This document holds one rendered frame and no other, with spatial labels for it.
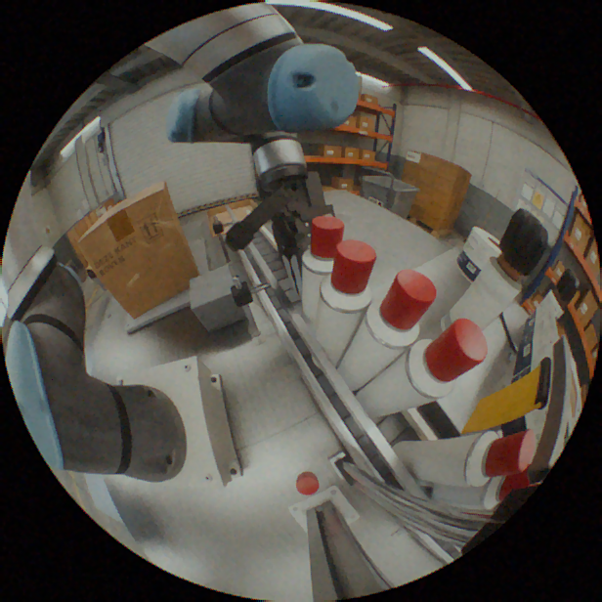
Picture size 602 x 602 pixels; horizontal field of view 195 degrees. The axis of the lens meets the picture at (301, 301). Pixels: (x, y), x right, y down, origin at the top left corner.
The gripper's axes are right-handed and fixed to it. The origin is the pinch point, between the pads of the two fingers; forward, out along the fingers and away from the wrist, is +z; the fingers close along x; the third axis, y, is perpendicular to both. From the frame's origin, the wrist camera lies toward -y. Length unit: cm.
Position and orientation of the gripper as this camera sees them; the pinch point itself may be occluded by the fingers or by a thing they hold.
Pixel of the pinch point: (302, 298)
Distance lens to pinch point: 29.4
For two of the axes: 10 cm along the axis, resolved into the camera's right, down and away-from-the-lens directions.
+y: 8.8, -3.6, 3.1
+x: -4.1, -2.5, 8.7
